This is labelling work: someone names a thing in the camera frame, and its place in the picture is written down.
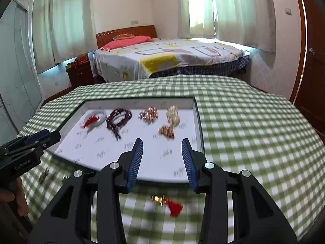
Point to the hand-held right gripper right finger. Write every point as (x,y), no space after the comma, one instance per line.
(189,162)

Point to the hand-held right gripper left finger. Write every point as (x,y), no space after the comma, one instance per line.
(134,162)

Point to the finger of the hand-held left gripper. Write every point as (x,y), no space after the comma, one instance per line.
(52,138)
(38,135)

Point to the black bead jewelry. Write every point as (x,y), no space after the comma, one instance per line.
(44,174)

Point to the green box with white lining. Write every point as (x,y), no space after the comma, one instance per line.
(162,162)

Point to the gold charm with red tassel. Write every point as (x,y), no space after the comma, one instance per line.
(175,207)

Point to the white jade bangle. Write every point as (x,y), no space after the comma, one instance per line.
(101,115)

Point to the person's left hand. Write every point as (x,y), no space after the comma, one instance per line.
(7,196)

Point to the glass door wardrobe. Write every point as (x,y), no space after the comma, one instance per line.
(15,81)

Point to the green checkered tablecloth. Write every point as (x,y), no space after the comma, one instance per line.
(254,144)

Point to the dark wooden nightstand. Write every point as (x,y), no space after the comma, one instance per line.
(81,75)

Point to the red box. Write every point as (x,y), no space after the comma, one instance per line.
(83,60)

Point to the brown plush toy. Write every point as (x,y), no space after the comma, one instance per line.
(82,55)

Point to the white sheer curtain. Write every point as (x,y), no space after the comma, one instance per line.
(43,30)
(195,5)
(243,12)
(73,22)

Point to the patterned bed sheet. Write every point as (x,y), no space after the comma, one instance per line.
(157,58)

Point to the pink pillow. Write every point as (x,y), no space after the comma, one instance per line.
(127,42)

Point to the embroidered red cushion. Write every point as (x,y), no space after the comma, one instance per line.
(123,36)

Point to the wooden bed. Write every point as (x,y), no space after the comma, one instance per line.
(127,29)

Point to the brown wooden door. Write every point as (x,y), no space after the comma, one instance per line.
(312,81)

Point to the white light switch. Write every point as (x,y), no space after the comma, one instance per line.
(288,11)

